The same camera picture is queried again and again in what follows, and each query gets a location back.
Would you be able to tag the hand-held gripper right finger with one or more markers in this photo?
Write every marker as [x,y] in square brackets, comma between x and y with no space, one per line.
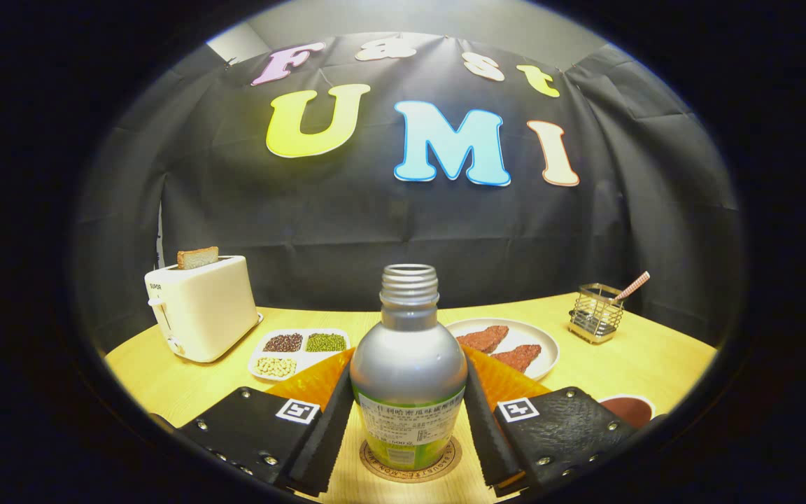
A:
[490,441]

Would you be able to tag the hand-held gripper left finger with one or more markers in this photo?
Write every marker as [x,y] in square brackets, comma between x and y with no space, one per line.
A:
[322,441]

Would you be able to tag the round cork coaster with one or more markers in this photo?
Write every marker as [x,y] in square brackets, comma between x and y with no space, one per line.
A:
[450,458]

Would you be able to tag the silver bottle with green label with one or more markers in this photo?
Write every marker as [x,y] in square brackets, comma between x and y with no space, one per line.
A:
[408,357]

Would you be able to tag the reddish brown juice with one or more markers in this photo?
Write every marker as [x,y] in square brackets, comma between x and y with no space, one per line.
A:
[627,411]

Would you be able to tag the pile of pale yellow beans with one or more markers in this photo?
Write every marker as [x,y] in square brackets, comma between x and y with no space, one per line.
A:
[276,367]

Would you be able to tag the white divided dish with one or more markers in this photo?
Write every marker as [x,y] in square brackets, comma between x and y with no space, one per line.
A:
[302,355]

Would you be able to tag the reddish brown meat piece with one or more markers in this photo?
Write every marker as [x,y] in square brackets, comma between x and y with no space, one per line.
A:
[482,338]
[517,357]

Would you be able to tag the pile of green beans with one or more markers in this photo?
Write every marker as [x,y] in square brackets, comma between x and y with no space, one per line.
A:
[325,342]

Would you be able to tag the pile of dark beans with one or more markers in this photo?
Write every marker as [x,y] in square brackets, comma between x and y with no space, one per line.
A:
[283,343]

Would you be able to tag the white round plate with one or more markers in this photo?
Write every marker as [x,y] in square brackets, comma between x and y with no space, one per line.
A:
[537,336]

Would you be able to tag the white toaster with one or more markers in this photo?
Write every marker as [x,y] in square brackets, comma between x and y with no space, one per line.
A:
[207,308]

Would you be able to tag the wooden table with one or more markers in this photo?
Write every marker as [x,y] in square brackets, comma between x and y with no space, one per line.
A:
[655,357]

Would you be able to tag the striped straw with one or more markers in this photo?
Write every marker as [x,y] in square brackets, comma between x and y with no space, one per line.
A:
[635,285]

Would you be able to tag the toasted bread slice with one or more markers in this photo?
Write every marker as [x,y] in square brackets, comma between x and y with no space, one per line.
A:
[198,258]

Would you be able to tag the black backdrop cloth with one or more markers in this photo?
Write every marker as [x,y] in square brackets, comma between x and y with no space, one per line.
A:
[375,224]

